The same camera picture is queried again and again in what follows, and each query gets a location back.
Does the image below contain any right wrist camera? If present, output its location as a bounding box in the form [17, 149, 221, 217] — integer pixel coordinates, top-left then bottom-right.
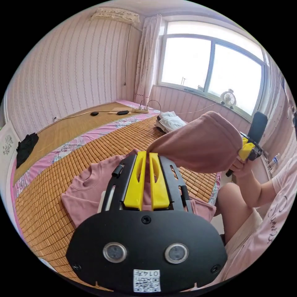
[247, 111, 269, 145]

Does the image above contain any window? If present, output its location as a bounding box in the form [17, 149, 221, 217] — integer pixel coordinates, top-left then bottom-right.
[157, 20, 271, 122]

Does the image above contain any black hanging power cord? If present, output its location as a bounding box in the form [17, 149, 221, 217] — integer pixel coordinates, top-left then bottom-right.
[123, 23, 132, 87]

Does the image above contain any person's right hand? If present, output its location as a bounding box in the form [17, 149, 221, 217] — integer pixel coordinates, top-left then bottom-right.
[231, 157, 254, 179]

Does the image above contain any clear water bottle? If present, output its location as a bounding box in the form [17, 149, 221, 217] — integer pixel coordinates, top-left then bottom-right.
[268, 153, 281, 170]

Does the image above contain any black garment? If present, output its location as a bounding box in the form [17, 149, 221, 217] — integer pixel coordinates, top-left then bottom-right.
[15, 132, 39, 169]

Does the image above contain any bed with woven mat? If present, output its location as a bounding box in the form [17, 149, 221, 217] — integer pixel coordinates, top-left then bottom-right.
[0, 100, 221, 292]

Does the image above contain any pale dotted curtain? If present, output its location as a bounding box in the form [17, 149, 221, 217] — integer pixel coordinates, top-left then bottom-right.
[134, 14, 163, 104]

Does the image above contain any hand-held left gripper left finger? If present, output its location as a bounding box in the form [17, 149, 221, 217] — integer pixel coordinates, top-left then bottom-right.
[123, 150, 148, 211]

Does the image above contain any person's right forearm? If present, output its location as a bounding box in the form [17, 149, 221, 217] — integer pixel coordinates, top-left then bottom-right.
[238, 173, 278, 209]

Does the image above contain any pile of clothes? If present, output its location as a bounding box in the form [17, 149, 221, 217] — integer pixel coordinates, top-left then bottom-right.
[154, 111, 189, 134]

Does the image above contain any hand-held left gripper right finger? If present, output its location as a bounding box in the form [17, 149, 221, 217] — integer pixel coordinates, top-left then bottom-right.
[148, 152, 172, 212]

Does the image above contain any air conditioner with cloth cover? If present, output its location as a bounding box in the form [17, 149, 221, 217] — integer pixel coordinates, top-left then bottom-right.
[90, 7, 141, 24]

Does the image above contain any small white fan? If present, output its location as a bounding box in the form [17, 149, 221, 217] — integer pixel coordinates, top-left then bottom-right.
[220, 89, 237, 109]

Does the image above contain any pink long sleeve shirt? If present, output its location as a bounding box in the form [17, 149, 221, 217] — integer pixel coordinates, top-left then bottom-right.
[61, 111, 243, 229]

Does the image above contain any person's body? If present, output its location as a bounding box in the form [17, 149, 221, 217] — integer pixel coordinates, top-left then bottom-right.
[185, 148, 297, 293]

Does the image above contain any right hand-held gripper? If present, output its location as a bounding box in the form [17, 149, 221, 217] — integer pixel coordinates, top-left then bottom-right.
[225, 131, 264, 177]

